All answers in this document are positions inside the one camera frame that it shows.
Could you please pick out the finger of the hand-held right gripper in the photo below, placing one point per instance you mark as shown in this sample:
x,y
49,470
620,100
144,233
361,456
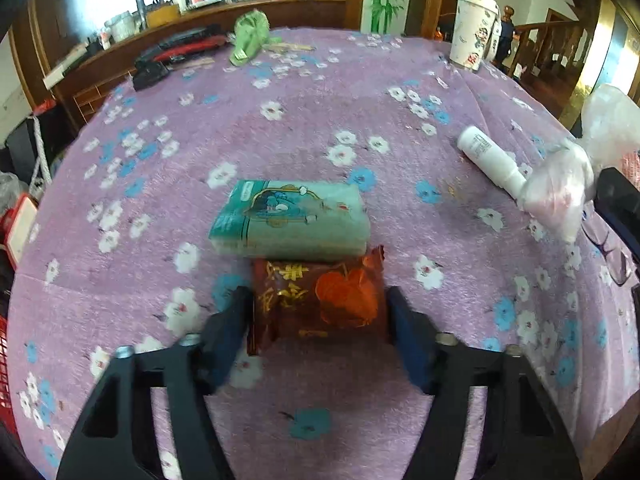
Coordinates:
x,y
622,200

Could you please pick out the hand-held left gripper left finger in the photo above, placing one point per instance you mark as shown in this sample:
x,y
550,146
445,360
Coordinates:
x,y
225,342

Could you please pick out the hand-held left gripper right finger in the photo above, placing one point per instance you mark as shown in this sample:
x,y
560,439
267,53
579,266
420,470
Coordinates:
x,y
409,342

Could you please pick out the brown and red snack packet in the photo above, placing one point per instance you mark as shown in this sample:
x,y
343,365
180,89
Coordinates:
x,y
320,300

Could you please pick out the red plastic mesh basket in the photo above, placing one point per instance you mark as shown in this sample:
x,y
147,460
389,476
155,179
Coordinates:
x,y
5,375

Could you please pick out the eyeglasses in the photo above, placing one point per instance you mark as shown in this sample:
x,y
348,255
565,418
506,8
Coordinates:
x,y
612,255

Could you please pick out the green tissue pack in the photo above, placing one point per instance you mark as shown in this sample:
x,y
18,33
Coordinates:
x,y
292,220

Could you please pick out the white plastic bottle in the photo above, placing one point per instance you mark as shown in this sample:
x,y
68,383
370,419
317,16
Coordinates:
x,y
487,155

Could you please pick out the wooden stair railing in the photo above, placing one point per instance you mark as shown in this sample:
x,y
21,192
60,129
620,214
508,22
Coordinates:
x,y
542,50

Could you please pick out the white printed paper cup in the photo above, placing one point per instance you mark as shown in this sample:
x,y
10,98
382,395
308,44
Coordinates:
x,y
472,30

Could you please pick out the purple floral tablecloth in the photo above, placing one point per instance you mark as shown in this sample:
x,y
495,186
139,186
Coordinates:
x,y
310,125

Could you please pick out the red and white box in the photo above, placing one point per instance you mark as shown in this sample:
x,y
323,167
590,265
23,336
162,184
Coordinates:
x,y
20,225

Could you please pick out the grey plastic bag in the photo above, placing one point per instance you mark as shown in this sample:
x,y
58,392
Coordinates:
x,y
10,190

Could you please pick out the black pouch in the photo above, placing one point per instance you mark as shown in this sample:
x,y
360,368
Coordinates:
x,y
150,77

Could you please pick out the red and black hand tool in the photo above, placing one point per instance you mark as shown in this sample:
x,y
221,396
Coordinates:
x,y
182,47

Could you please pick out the wooden chopsticks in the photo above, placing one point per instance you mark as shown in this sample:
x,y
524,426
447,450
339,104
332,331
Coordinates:
x,y
290,48

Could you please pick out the wooden counter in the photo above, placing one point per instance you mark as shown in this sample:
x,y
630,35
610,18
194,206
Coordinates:
x,y
125,55

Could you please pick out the green cloth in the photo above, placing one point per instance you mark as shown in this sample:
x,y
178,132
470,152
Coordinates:
x,y
248,37

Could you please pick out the round metal tin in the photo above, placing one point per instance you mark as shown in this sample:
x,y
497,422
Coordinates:
x,y
121,25

